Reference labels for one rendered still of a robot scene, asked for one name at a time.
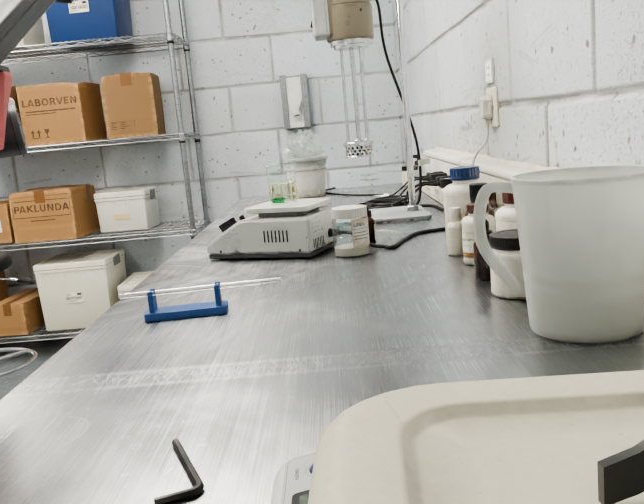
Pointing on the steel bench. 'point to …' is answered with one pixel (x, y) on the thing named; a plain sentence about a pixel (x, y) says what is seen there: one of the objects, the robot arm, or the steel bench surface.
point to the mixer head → (343, 23)
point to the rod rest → (185, 308)
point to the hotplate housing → (276, 236)
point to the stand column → (405, 106)
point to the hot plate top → (288, 206)
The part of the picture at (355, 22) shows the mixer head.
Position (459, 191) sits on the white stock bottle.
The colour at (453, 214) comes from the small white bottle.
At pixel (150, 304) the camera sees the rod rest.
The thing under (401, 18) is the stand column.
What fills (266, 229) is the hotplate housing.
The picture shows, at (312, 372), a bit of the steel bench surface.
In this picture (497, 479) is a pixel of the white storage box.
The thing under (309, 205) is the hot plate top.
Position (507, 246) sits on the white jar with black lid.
